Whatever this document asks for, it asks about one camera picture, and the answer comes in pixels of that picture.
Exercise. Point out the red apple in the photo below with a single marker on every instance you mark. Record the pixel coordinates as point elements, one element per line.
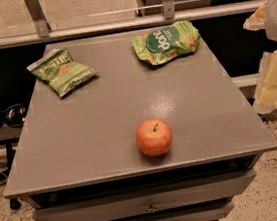
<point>154,137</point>

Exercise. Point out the top grey drawer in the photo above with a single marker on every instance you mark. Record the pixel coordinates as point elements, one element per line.
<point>148,201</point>

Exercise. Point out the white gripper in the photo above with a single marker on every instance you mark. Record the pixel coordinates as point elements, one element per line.
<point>265,17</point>

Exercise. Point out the metal railing frame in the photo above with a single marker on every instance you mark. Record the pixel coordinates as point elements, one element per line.
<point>24,22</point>

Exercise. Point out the black headphones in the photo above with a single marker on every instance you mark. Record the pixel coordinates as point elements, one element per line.
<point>14,116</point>

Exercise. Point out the grey drawer cabinet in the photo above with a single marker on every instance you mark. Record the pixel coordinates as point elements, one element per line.
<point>83,146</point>

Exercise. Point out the green round-logo snack bag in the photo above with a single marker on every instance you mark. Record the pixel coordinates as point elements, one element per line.
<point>163,45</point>

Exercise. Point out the green jalapeno chip bag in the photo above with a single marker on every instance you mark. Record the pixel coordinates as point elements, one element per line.
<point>58,70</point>

